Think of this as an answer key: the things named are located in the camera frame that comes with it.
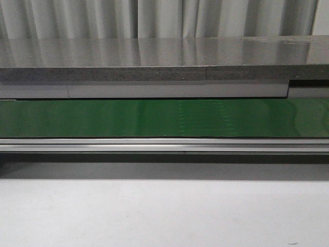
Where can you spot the grey stone counter slab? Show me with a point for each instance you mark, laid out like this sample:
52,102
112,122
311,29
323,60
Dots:
235,67

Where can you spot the green conveyor belt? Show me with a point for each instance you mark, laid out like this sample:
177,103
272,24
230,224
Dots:
165,118

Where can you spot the white pleated curtain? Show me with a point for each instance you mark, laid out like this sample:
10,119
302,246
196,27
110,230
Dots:
161,19

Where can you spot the aluminium conveyor frame rail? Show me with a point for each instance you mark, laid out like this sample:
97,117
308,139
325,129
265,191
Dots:
176,145

